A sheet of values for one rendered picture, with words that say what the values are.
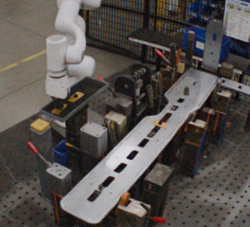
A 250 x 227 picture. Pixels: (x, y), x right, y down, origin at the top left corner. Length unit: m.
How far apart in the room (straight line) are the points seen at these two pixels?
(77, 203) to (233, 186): 0.93
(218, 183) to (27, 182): 1.03
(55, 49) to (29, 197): 0.79
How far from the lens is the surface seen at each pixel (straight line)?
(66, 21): 1.58
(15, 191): 1.95
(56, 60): 1.51
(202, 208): 1.89
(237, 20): 2.60
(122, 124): 1.76
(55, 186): 1.55
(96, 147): 1.63
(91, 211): 1.44
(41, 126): 1.59
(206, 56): 2.45
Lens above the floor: 2.10
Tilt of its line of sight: 32 degrees down
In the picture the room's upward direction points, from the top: 3 degrees clockwise
